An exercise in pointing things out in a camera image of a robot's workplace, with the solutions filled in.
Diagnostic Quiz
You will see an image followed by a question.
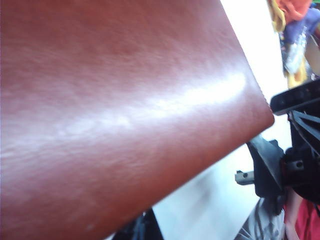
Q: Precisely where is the grey fabric garment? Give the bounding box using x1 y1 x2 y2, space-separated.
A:
236 197 287 240

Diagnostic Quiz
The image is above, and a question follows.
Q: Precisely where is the yellow cloth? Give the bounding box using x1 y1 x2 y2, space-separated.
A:
271 0 307 89

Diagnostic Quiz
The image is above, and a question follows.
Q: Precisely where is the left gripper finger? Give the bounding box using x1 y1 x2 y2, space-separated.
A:
112 209 165 240

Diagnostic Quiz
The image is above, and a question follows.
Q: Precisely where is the clear plastic snack bag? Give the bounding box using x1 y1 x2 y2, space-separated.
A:
284 41 307 75

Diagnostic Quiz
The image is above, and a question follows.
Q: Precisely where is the red fabric garment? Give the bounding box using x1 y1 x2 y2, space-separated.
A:
283 197 320 240

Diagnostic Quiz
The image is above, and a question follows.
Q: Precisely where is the orange cloth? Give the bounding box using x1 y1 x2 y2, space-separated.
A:
276 0 315 22

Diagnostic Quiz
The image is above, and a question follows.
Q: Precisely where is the purple plastic bag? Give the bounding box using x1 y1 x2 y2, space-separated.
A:
283 8 320 47

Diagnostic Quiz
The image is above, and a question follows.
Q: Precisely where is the red leather book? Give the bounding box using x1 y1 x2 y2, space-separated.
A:
0 0 275 240

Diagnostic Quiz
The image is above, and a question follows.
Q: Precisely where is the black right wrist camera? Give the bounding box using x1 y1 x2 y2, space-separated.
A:
269 79 320 116

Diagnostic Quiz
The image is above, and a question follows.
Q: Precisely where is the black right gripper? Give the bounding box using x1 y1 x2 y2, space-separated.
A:
246 109 320 216

